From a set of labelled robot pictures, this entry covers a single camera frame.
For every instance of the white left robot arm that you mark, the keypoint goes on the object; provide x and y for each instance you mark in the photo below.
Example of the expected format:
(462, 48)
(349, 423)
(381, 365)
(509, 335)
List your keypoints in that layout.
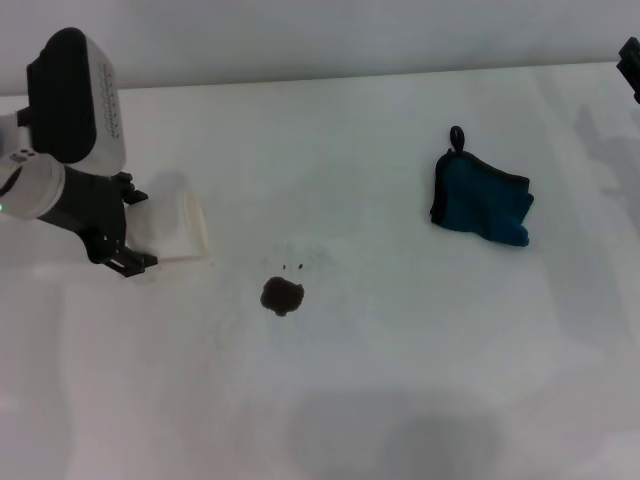
(31, 190)

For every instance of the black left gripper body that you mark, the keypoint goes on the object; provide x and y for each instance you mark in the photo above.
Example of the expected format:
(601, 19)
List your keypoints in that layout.
(95, 210)

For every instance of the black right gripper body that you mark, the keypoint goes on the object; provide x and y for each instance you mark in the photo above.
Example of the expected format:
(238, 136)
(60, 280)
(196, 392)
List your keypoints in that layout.
(631, 62)

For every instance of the blue rag with black loop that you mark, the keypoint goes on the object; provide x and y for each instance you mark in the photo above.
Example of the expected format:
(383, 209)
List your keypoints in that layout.
(477, 205)

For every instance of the black water stain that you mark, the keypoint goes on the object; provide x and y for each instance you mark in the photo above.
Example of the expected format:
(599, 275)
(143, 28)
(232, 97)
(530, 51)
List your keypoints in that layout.
(282, 296)

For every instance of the white paper cup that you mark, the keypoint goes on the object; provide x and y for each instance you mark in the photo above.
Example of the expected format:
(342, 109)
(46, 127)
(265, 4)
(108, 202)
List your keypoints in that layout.
(172, 220)

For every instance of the black and white wrist camera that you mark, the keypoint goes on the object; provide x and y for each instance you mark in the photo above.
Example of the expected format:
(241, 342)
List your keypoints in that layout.
(65, 95)

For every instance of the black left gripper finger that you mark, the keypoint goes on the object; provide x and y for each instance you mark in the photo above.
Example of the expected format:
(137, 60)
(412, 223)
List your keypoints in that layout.
(134, 195)
(131, 262)

